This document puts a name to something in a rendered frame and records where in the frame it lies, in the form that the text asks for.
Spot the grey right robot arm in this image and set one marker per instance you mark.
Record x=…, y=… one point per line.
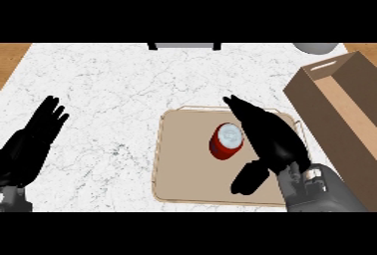
x=317, y=191

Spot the grey appliance with black legs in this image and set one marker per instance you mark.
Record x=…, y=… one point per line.
x=185, y=46

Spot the grey round pot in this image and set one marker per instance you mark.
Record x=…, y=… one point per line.
x=317, y=48

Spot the beige tray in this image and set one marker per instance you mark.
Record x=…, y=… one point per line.
x=196, y=159

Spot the red can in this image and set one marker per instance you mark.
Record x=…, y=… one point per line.
x=227, y=141

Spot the brown cardboard box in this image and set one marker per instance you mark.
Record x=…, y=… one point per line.
x=339, y=113

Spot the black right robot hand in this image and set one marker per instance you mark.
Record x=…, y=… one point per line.
x=269, y=132

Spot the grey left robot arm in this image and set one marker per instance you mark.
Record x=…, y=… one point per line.
x=15, y=199

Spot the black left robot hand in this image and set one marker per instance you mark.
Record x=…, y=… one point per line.
x=30, y=146

